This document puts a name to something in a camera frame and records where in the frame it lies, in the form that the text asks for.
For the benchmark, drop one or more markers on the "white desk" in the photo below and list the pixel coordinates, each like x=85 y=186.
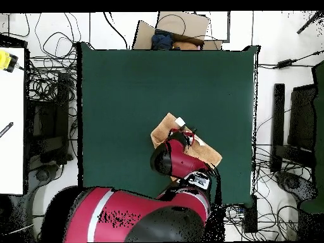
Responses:
x=11 y=157

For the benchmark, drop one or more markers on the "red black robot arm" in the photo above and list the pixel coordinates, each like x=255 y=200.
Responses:
x=152 y=210

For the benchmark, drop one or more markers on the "brown cardboard box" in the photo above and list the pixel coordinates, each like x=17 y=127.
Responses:
x=187 y=24

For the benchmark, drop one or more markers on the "yellow and black tool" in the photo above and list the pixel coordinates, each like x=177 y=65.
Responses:
x=3 y=60

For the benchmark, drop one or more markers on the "dark green table cloth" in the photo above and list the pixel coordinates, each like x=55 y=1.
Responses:
x=126 y=88

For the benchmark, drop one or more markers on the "tan terry towel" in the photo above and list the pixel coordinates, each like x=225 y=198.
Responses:
x=205 y=154

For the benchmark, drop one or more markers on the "navy blue garment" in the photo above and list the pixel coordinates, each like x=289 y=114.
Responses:
x=162 y=40

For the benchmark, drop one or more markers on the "black power adapter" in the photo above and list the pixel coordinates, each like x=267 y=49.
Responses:
x=284 y=63

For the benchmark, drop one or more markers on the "grey stand foot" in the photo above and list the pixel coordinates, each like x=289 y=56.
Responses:
x=43 y=174
x=291 y=182

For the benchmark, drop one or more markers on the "green cloth on side table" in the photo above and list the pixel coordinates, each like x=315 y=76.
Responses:
x=320 y=114

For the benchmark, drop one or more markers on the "black flat bar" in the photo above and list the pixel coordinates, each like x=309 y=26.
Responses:
x=278 y=114

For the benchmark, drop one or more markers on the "black slanted rod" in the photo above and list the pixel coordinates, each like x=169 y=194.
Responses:
x=308 y=24

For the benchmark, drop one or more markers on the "white board with grey frame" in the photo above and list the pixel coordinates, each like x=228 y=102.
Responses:
x=217 y=25

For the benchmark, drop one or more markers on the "black marker pen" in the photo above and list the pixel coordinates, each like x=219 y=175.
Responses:
x=7 y=128

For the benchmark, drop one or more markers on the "orange garment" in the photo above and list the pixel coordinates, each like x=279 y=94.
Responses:
x=184 y=46

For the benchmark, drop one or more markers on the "black metal stand frame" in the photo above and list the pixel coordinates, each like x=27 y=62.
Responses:
x=63 y=101

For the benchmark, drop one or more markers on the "black square panel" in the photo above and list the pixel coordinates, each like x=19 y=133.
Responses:
x=302 y=116

